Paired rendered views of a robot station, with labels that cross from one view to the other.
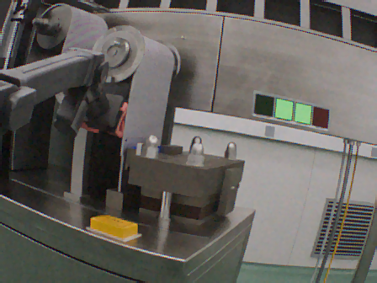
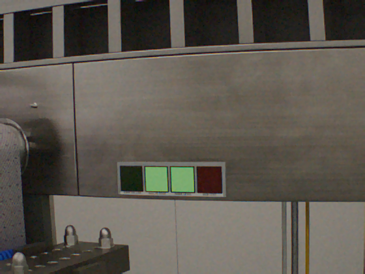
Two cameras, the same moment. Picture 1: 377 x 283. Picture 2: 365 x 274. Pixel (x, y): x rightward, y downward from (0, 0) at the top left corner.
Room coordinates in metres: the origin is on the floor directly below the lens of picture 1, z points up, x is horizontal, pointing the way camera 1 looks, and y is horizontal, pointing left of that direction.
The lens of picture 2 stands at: (-0.26, -0.56, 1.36)
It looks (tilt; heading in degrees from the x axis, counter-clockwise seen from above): 3 degrees down; 9
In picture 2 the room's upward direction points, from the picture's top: 2 degrees counter-clockwise
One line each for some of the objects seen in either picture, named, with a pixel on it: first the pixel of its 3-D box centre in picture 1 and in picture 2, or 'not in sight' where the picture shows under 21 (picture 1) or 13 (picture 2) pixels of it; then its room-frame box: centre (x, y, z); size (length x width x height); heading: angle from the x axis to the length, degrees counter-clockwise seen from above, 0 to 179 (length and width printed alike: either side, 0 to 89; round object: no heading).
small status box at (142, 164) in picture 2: (294, 111); (169, 179); (1.33, -0.27, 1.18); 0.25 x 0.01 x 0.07; 73
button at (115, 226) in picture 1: (114, 226); not in sight; (0.87, 0.11, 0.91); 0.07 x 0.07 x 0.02; 73
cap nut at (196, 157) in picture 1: (196, 153); (19, 263); (1.07, -0.02, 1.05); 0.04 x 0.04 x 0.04
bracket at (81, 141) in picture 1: (82, 134); not in sight; (1.11, 0.24, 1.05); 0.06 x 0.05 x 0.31; 163
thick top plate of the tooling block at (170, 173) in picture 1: (193, 171); (50, 271); (1.24, -0.02, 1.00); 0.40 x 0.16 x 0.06; 163
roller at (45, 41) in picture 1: (72, 31); not in sight; (1.34, 0.40, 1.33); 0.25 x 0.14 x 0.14; 163
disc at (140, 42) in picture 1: (116, 52); not in sight; (1.13, 0.20, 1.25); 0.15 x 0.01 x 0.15; 73
